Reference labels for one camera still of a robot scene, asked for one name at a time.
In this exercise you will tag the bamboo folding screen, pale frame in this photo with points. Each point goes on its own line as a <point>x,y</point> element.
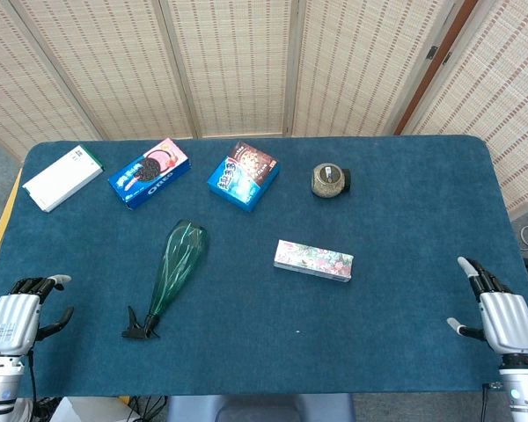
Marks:
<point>229,66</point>
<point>501,110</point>

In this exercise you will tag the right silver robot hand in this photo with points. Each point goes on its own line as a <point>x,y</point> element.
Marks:
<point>508,321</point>

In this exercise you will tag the blue and brown cookie box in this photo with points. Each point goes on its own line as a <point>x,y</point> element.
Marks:
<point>242,178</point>

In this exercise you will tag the brown wooden post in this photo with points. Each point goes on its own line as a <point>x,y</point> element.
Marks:
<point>435,74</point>

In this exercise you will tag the green spray bottle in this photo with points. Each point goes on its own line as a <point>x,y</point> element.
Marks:
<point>176,264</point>

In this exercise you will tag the black metal hinge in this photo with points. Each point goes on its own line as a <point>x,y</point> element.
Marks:
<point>431,53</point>
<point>447,58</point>

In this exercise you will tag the white flat board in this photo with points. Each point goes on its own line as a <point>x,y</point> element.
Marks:
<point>83,411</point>

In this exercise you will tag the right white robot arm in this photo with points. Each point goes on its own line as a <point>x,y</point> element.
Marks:
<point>525,391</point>

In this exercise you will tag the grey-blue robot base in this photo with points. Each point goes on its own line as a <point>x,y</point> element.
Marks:
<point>259,409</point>

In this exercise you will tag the glass jar with black lid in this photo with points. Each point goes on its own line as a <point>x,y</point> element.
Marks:
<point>327,182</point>

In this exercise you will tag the blue Oreo cookie box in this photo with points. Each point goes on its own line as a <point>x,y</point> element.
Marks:
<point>151,176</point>

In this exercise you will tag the white box with green end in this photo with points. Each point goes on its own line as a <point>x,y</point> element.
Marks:
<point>61,178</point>

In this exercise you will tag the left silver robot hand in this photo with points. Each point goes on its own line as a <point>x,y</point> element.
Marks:
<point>15,321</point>

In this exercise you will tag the floral toothpaste box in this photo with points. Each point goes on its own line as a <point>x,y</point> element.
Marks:
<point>312,260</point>

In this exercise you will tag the blue felt table cloth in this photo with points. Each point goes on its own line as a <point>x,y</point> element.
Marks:
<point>246,307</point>

